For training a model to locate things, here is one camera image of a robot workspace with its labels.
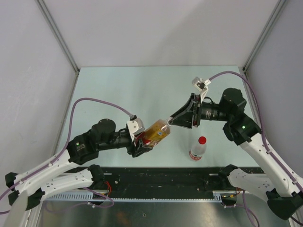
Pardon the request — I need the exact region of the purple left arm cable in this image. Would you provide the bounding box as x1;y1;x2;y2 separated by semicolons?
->
0;98;138;215

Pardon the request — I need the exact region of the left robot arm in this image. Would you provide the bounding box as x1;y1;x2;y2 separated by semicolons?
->
5;118;152;210

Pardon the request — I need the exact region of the white slotted cable duct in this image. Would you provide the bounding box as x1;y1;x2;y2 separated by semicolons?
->
46;192;222;203

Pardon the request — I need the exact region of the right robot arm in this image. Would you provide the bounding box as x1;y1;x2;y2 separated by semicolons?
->
168;88;303;220

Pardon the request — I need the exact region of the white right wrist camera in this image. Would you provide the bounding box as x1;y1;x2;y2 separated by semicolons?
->
192;77;211;103

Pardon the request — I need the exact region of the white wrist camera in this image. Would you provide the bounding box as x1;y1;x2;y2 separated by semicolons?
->
126;117;145;142
192;77;211;103

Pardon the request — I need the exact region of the aluminium corner frame post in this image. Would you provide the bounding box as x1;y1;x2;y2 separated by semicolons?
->
242;0;289;73
35;0;80;75

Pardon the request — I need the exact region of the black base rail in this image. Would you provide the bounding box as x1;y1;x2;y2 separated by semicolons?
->
102;167;239;200

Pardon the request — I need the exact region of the aluminium corner frame post left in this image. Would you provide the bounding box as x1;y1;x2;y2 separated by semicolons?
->
35;0;80;75

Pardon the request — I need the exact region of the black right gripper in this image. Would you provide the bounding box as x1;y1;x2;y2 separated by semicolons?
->
169;93;231;129

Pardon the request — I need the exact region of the amber tea bottle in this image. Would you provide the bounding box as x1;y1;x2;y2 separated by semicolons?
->
142;120;171;147

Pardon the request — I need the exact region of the aluminium corner frame post right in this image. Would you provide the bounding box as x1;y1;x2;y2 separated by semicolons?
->
242;0;289;73

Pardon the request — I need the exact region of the white tea bottle cap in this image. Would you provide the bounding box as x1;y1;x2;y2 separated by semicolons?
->
166;117;173;125

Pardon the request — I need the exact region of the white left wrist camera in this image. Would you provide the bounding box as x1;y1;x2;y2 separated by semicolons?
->
126;117;145;142

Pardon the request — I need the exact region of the red cap water bottle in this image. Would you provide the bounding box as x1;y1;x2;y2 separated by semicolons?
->
189;136;207;161

